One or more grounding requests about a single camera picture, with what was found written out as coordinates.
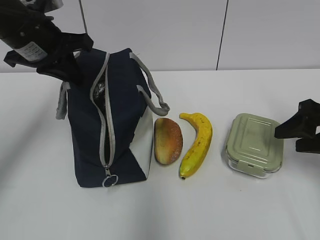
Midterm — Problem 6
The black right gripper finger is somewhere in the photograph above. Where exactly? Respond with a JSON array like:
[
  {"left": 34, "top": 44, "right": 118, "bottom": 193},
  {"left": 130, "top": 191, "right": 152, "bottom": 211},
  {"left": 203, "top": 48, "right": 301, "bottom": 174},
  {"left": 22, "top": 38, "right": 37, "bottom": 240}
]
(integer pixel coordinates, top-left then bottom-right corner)
[
  {"left": 274, "top": 99, "right": 320, "bottom": 139},
  {"left": 295, "top": 138, "right": 320, "bottom": 154}
]

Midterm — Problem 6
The green lid glass container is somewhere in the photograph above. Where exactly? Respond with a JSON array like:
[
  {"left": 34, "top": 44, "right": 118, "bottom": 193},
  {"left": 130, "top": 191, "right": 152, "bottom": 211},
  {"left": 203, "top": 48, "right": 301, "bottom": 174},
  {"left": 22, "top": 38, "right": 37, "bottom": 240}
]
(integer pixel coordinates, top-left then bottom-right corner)
[{"left": 224, "top": 113, "right": 284, "bottom": 179}]

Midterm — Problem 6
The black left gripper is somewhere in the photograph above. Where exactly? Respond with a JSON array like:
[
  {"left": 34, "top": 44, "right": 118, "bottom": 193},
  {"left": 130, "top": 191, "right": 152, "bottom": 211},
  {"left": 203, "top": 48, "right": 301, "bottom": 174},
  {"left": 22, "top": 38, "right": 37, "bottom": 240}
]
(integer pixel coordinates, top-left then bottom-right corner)
[{"left": 0, "top": 0, "right": 94, "bottom": 85}]

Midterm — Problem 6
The navy blue lunch bag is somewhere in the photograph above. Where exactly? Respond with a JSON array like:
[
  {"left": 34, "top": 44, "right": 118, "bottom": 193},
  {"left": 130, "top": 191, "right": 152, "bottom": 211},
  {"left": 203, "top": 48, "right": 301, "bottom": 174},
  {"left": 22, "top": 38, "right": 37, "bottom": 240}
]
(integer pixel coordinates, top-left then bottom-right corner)
[{"left": 56, "top": 48, "right": 170, "bottom": 188}]

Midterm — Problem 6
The metal zipper pull ring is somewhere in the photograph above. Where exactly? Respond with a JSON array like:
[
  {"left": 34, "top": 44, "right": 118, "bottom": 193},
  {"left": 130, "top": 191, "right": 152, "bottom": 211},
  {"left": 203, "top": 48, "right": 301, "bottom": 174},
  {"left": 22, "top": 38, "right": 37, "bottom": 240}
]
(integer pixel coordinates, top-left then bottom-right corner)
[{"left": 102, "top": 166, "right": 119, "bottom": 188}]

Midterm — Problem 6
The yellow banana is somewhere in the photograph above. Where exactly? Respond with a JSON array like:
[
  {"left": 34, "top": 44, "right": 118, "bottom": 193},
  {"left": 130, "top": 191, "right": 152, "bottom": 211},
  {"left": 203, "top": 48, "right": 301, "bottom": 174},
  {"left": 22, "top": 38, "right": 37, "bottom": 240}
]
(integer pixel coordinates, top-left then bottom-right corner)
[{"left": 179, "top": 112, "right": 213, "bottom": 180}]

